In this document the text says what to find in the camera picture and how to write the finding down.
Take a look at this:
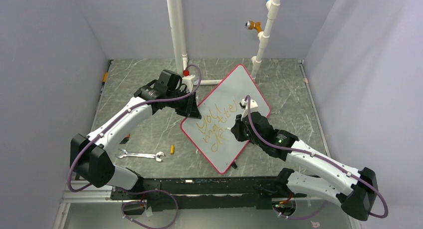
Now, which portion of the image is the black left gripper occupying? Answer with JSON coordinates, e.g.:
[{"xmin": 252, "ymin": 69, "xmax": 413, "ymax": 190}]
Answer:
[{"xmin": 167, "ymin": 88, "xmax": 200, "ymax": 118}]

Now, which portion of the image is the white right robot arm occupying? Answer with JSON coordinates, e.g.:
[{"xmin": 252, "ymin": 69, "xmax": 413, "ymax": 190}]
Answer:
[{"xmin": 230, "ymin": 112, "xmax": 381, "ymax": 221}]

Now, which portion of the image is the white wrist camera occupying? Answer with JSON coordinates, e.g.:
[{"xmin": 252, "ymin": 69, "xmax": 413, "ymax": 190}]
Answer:
[
  {"xmin": 239, "ymin": 98, "xmax": 258, "ymax": 120},
  {"xmin": 182, "ymin": 69, "xmax": 199, "ymax": 90}
]

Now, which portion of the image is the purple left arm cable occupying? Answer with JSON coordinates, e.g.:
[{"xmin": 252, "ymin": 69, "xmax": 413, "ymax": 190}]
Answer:
[{"xmin": 66, "ymin": 64, "xmax": 202, "ymax": 229}]

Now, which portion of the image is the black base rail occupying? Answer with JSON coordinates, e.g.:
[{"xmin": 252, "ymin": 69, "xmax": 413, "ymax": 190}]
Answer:
[{"xmin": 109, "ymin": 176, "xmax": 318, "ymax": 212}]

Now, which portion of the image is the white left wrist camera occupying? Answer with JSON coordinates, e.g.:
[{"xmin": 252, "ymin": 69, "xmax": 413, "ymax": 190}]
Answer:
[{"xmin": 182, "ymin": 69, "xmax": 199, "ymax": 90}]

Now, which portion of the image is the orange black hex key set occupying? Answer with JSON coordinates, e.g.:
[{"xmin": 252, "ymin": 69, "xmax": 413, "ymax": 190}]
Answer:
[{"xmin": 120, "ymin": 134, "xmax": 130, "ymax": 144}]

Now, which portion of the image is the silver open-end wrench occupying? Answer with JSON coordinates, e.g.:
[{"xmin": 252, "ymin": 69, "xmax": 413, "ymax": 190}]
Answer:
[{"xmin": 115, "ymin": 149, "xmax": 166, "ymax": 162}]

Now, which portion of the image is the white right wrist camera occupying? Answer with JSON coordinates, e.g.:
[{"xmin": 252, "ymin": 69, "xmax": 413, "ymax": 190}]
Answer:
[{"xmin": 239, "ymin": 98, "xmax": 258, "ymax": 120}]

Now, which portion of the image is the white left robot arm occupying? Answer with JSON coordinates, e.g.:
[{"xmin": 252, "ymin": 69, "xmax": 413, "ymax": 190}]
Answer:
[{"xmin": 67, "ymin": 70, "xmax": 202, "ymax": 199}]

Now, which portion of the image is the pink framed whiteboard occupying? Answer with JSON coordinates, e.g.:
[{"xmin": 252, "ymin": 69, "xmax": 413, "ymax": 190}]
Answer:
[{"xmin": 181, "ymin": 64, "xmax": 271, "ymax": 174}]

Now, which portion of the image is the white PVC pipe frame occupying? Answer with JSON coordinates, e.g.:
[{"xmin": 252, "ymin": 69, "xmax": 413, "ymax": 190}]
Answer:
[{"xmin": 166, "ymin": 0, "xmax": 281, "ymax": 76}]

